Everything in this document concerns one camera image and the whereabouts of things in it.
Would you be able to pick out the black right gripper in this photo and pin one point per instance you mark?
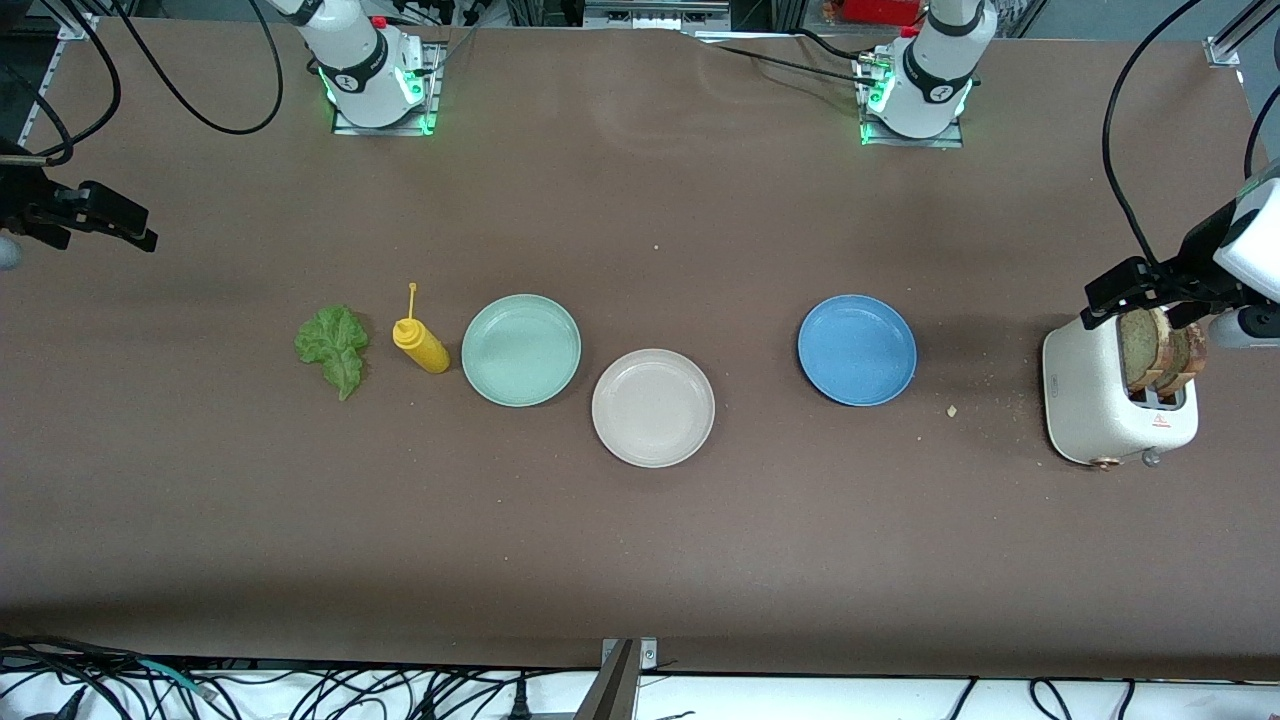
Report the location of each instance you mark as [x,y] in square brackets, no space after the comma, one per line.
[22,205]

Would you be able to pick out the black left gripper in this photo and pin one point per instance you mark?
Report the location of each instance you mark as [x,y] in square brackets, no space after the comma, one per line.
[1196,262]

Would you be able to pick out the brown toasted bread slice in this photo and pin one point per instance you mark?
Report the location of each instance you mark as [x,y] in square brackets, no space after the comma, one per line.
[1190,360]
[1140,355]

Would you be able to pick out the green lettuce leaf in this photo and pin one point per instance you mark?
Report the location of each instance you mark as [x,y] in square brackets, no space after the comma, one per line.
[335,345]

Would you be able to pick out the yellow mustard squeeze bottle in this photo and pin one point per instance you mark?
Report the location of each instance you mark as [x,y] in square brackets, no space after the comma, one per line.
[425,348]

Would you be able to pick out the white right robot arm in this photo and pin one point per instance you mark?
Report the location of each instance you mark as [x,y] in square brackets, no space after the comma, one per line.
[360,60]

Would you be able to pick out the blue plate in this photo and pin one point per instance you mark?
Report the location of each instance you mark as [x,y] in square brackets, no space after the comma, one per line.
[857,350]

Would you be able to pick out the mint green plate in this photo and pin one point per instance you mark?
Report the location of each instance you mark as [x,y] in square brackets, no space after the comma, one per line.
[521,350]

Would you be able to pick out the beige plate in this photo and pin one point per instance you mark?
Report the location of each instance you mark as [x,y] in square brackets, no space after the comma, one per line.
[653,408]

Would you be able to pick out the cream white toaster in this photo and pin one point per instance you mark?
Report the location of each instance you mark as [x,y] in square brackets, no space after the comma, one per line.
[1085,400]

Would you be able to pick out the red box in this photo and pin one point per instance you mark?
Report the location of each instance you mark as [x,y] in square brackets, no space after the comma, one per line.
[880,10]

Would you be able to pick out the grey metal box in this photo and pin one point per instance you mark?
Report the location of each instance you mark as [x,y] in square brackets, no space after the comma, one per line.
[650,15]

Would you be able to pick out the dark grey metal bar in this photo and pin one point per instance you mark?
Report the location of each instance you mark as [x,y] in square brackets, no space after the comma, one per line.
[610,695]

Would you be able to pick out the aluminium frame rail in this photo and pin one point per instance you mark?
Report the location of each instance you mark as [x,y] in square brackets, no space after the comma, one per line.
[1222,50]
[75,27]

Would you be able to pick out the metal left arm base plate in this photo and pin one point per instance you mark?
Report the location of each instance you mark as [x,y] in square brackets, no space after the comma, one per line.
[910,143]

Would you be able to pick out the silver metal bracket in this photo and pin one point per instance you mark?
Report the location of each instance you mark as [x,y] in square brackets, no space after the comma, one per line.
[648,655]

